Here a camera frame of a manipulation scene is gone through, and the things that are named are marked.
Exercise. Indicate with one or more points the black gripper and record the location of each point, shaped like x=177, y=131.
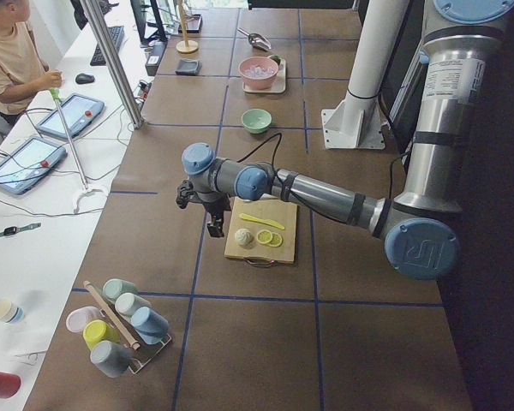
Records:
x=217, y=209

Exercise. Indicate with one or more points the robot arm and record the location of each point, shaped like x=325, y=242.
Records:
x=457, y=38

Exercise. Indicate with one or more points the mint green bowl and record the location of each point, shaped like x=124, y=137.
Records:
x=256, y=121

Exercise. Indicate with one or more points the pink bowl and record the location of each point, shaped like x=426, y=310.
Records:
x=258, y=73

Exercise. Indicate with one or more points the metal ice scoop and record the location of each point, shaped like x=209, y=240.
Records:
x=256, y=40

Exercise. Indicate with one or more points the white steamed bun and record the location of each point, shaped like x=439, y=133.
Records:
x=243, y=237

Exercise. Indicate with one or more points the lemon slice near bun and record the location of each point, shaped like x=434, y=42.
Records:
x=263, y=236

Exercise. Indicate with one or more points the wooden cutting board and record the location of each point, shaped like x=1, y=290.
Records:
x=284, y=213

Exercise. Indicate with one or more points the yellow plastic knife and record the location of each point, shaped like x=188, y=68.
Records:
x=265, y=221

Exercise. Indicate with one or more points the lemon slice far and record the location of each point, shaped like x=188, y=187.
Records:
x=276, y=240

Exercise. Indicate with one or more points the white cup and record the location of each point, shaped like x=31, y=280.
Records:
x=127, y=304

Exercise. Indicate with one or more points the blue cup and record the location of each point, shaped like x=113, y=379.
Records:
x=150, y=325

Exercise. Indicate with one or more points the green cup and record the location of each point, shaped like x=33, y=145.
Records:
x=115, y=287

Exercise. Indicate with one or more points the wooden rack rod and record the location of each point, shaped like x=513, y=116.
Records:
x=125, y=330

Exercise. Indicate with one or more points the metal cup rack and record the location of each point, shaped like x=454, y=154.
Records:
x=145, y=354

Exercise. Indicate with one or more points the beige tray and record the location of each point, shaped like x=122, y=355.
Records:
x=278, y=86

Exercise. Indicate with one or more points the yellow cup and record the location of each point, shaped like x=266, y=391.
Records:
x=97, y=331

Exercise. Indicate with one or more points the grey cup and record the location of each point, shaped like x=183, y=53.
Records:
x=110, y=358

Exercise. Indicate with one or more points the grey folded cloth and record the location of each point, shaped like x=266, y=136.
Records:
x=189, y=67

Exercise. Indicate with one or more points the pink cup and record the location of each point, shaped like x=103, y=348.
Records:
x=77, y=320

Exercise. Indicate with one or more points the teach pendant far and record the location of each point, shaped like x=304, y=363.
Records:
x=79, y=111

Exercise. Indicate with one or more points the teach pendant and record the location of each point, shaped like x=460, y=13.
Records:
x=79, y=111
x=28, y=164

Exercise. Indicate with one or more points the green lime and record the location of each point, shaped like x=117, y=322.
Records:
x=275, y=58

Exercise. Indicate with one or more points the wooden paper towel stand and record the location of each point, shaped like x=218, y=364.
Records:
x=186, y=45

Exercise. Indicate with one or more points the teach pendant near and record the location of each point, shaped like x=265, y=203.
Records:
x=28, y=164

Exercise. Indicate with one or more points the black computer mouse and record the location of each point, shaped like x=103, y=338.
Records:
x=83, y=78

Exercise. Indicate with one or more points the green smartwatch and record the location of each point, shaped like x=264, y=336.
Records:
x=13, y=230

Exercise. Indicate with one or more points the black tray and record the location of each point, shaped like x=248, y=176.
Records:
x=193, y=23

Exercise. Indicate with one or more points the reacher grabber tool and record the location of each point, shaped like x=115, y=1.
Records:
x=87, y=187

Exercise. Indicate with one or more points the paper cup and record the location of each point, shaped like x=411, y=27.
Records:
x=10, y=312

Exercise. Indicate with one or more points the person in beige shirt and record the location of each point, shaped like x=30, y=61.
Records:
x=22, y=72

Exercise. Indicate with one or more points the red bottle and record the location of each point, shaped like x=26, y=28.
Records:
x=0, y=383

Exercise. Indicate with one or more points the aluminium frame post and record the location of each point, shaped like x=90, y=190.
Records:
x=97, y=23

